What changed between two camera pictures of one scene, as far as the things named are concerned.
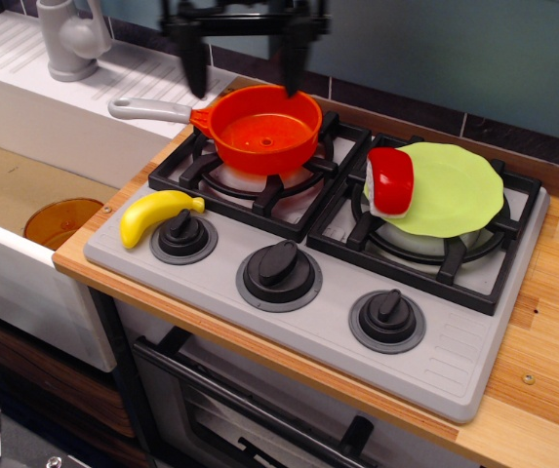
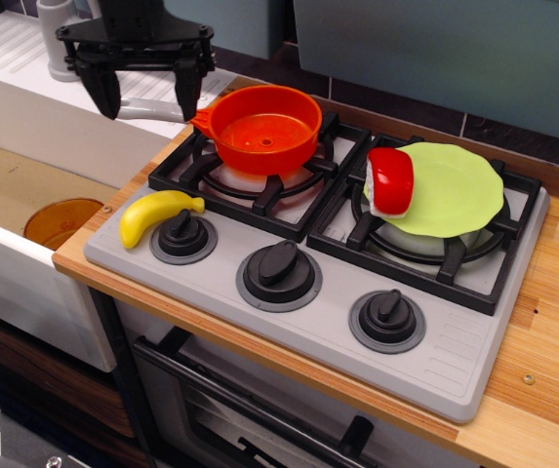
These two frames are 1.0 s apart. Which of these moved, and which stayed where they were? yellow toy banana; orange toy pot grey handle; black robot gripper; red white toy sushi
Moved: black robot gripper
Stayed: orange toy pot grey handle; yellow toy banana; red white toy sushi
